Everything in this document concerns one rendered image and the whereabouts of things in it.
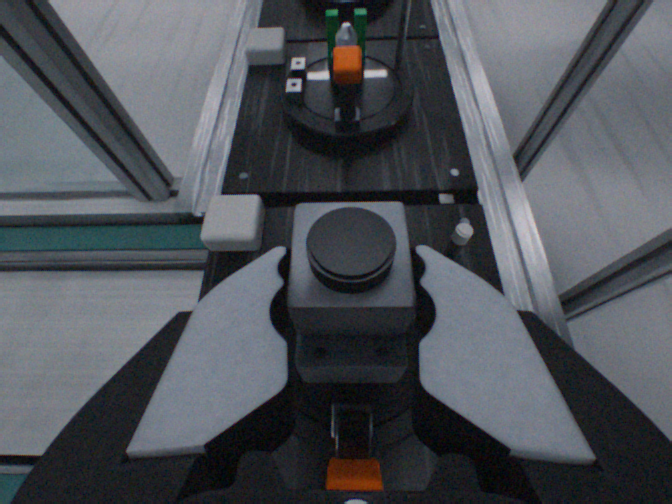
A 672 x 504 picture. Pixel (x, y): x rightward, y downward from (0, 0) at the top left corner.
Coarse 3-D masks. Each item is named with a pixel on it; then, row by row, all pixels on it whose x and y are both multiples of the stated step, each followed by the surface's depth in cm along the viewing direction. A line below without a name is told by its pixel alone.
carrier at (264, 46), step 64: (256, 64) 39; (320, 64) 36; (384, 64) 35; (256, 128) 34; (320, 128) 31; (384, 128) 31; (448, 128) 33; (256, 192) 30; (320, 192) 30; (384, 192) 30; (448, 192) 30
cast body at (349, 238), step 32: (320, 224) 11; (352, 224) 11; (384, 224) 11; (320, 256) 10; (352, 256) 10; (384, 256) 10; (288, 288) 11; (320, 288) 11; (352, 288) 10; (384, 288) 11; (320, 320) 11; (352, 320) 11; (384, 320) 11; (320, 352) 13; (352, 352) 13; (384, 352) 13
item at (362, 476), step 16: (336, 416) 13; (352, 416) 13; (368, 416) 13; (336, 432) 13; (352, 432) 13; (368, 432) 13; (336, 448) 13; (352, 448) 13; (368, 448) 12; (336, 464) 12; (352, 464) 12; (368, 464) 12; (336, 480) 11; (352, 480) 11; (368, 480) 11
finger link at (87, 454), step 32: (160, 352) 7; (128, 384) 6; (96, 416) 6; (128, 416) 6; (64, 448) 5; (96, 448) 5; (32, 480) 5; (64, 480) 5; (96, 480) 5; (128, 480) 5; (160, 480) 5; (192, 480) 5
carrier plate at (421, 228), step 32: (288, 224) 28; (416, 224) 28; (448, 224) 28; (480, 224) 28; (224, 256) 27; (256, 256) 27; (480, 256) 26; (288, 448) 21; (416, 448) 20; (288, 480) 20; (320, 480) 20; (384, 480) 20; (416, 480) 20
